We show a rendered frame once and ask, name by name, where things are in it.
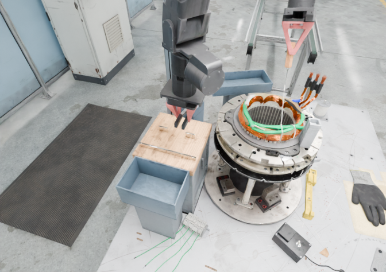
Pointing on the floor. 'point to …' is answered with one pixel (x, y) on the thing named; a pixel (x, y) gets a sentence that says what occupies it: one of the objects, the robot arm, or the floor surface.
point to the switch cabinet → (89, 27)
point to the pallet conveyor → (312, 55)
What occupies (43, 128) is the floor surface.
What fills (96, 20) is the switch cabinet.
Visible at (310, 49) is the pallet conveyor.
